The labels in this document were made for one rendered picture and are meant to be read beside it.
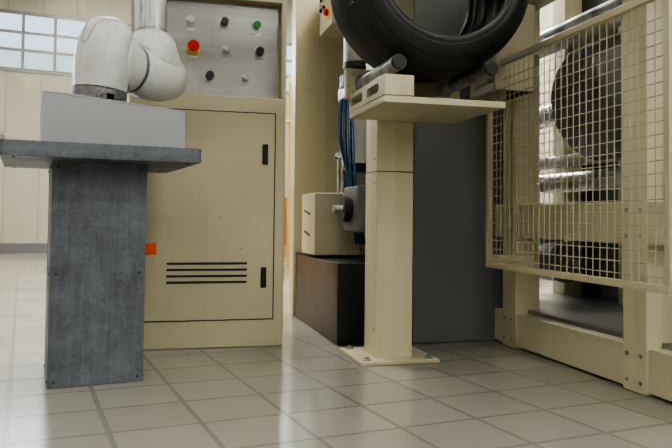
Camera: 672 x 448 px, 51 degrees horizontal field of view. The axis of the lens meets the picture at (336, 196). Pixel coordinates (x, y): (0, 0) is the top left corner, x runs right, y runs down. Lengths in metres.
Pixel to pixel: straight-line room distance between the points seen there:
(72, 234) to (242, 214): 0.72
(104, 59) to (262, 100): 0.68
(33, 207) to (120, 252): 7.44
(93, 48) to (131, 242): 0.56
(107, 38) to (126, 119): 0.28
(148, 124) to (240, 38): 0.79
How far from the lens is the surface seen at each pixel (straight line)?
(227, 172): 2.55
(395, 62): 1.99
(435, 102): 2.01
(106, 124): 1.98
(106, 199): 2.05
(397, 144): 2.35
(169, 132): 2.01
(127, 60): 2.18
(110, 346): 2.08
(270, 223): 2.56
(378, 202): 2.32
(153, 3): 2.39
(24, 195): 9.48
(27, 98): 9.59
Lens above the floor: 0.46
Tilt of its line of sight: 2 degrees up
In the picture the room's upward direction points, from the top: 1 degrees clockwise
